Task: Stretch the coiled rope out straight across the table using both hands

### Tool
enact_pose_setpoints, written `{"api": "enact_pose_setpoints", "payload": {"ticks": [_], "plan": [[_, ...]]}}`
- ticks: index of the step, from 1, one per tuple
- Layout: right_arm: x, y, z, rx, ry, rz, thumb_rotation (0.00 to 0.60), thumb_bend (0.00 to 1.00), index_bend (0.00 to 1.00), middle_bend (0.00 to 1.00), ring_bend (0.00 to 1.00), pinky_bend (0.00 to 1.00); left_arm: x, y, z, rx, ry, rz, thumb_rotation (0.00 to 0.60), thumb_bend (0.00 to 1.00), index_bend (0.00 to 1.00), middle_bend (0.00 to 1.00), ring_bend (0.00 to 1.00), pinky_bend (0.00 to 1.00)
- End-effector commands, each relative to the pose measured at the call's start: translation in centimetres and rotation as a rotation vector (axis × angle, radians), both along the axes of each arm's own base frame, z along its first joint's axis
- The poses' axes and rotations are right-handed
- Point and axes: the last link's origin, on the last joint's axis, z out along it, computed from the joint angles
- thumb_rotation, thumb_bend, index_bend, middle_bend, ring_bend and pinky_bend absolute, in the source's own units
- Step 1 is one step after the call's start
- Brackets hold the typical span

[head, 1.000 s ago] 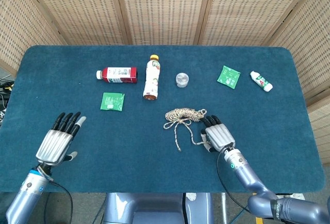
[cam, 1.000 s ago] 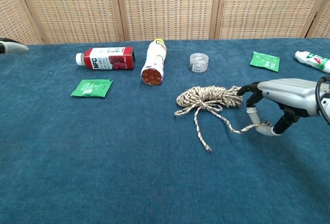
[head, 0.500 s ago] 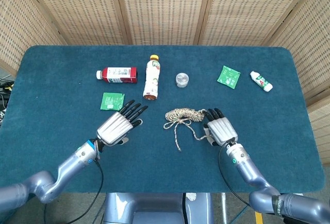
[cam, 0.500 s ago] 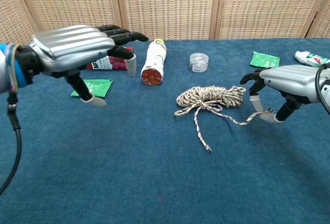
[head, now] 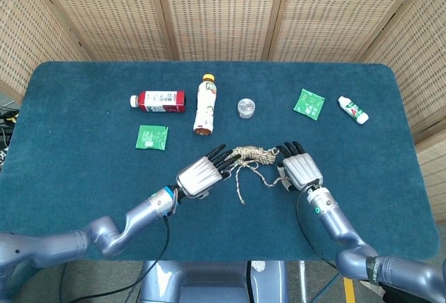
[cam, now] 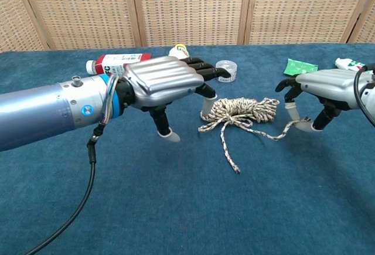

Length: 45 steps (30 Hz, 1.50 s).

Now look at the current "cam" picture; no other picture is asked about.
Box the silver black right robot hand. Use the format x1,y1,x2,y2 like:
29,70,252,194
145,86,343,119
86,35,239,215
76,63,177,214
275,69,367,133

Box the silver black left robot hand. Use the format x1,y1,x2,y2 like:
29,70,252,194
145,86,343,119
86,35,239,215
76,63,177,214
117,56,231,144

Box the beige braided rope bundle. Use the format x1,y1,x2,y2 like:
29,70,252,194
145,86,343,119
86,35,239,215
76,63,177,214
197,97,311,174

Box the small white green-print bottle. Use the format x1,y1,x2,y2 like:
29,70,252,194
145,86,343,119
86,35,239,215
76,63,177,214
335,57,367,73

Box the white yellow-capped tea bottle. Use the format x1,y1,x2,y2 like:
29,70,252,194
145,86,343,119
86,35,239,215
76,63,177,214
169,43,190,60

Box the green foil sachet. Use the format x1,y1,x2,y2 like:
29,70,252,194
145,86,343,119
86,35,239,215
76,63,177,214
283,58,319,77

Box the red NFC juice bottle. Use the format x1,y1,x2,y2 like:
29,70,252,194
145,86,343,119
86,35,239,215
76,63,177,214
86,53,153,76

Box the woven bamboo screen panel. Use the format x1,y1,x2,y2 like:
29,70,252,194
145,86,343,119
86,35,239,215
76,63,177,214
17,0,143,50
348,0,375,44
244,0,370,45
0,0,50,53
130,0,253,47

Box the small clear plastic jar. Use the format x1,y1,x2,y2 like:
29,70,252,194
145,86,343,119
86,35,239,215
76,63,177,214
215,60,238,83

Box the blue carpet table cover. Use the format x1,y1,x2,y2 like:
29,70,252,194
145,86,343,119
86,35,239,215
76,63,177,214
0,43,375,255

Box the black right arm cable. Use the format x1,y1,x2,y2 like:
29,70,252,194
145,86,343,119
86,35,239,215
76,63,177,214
353,63,375,127

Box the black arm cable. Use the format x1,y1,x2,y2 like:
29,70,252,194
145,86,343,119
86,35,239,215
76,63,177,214
25,121,106,255
353,63,375,127

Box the multicoloured left wrist wires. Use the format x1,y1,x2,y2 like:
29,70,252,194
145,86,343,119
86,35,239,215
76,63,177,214
99,74,120,124

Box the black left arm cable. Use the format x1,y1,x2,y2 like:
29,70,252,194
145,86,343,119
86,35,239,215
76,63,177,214
25,121,106,255

